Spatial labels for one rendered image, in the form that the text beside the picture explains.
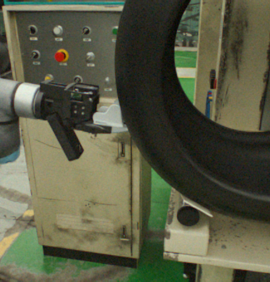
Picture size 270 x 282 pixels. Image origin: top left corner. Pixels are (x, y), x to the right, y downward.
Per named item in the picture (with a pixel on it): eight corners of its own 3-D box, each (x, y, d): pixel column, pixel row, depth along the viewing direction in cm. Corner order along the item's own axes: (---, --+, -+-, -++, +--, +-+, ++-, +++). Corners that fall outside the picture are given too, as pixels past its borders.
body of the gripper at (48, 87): (92, 95, 62) (33, 85, 63) (89, 135, 65) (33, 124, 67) (102, 85, 69) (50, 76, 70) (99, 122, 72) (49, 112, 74)
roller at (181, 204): (194, 134, 92) (203, 146, 93) (181, 141, 94) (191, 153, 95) (191, 204, 61) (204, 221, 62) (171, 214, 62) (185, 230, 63)
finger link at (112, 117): (138, 111, 62) (92, 102, 63) (134, 138, 64) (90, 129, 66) (140, 106, 65) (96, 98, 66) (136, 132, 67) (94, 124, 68)
